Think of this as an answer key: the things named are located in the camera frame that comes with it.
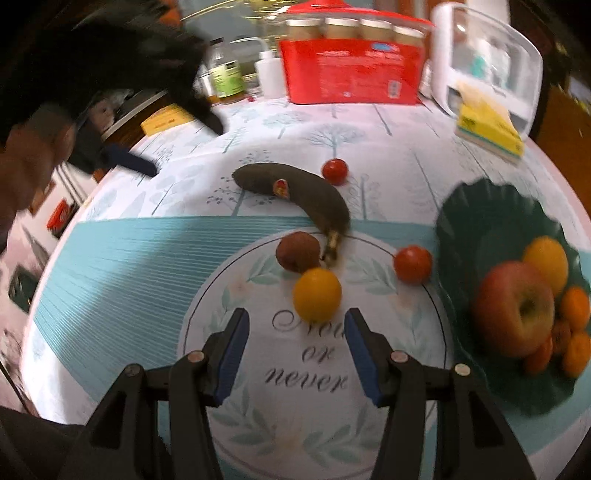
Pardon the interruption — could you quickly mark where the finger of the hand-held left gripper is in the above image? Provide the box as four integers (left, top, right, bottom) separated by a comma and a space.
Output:
99, 143, 158, 178
168, 78, 225, 136

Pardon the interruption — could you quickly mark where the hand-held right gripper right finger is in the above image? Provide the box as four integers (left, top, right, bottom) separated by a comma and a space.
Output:
344, 308, 539, 480

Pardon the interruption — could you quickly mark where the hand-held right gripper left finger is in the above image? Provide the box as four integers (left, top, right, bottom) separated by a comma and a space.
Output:
58, 308, 251, 480

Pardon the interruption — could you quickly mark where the small yellow kumquat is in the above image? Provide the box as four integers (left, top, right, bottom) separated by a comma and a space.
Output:
293, 268, 343, 323

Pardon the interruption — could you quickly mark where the dark green scalloped plate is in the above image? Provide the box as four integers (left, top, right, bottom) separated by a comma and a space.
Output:
435, 178, 591, 417

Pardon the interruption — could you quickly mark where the red apple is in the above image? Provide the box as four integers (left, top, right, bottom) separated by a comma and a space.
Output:
472, 261, 556, 359

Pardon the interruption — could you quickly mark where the cherry tomato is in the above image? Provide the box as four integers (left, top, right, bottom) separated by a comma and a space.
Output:
322, 158, 349, 186
393, 246, 434, 284
523, 337, 554, 376

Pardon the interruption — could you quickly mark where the large yellow orange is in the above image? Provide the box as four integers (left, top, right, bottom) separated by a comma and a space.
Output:
523, 236, 570, 296

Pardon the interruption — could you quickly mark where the orange mandarin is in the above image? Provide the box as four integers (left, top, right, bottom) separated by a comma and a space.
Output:
562, 331, 591, 379
560, 286, 591, 330

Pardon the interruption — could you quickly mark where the person's left forearm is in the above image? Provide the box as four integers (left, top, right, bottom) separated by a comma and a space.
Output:
0, 105, 77, 252

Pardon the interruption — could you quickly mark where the flat yellow box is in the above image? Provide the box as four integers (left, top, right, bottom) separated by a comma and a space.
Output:
141, 104, 198, 137

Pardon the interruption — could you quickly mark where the green label bottle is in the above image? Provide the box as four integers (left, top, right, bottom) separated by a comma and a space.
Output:
205, 39, 246, 104

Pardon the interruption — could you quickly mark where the white squeeze bottle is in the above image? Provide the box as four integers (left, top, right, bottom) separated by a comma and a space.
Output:
254, 39, 288, 100

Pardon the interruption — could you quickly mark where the red plastic container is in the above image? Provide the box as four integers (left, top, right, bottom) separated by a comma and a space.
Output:
46, 198, 78, 232

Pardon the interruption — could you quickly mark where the tree print tablecloth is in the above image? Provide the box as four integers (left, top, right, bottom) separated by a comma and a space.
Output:
21, 90, 591, 480

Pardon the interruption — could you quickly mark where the overripe dark banana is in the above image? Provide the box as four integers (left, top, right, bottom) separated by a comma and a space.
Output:
232, 163, 352, 267

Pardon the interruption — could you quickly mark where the beige lidded jar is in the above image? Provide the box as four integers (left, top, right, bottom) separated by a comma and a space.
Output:
324, 17, 361, 40
392, 25, 426, 48
285, 17, 322, 41
360, 18, 393, 42

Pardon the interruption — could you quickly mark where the red paper cup package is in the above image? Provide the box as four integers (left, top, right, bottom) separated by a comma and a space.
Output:
278, 0, 428, 106

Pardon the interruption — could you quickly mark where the person's dark clothing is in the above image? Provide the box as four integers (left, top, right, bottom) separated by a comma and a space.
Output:
0, 406, 86, 480

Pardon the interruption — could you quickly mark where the yellow tissue pack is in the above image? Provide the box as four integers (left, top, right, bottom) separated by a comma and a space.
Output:
455, 78, 527, 164

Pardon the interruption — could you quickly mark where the white clear-door storage box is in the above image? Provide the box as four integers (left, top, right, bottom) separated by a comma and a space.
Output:
429, 2, 544, 139

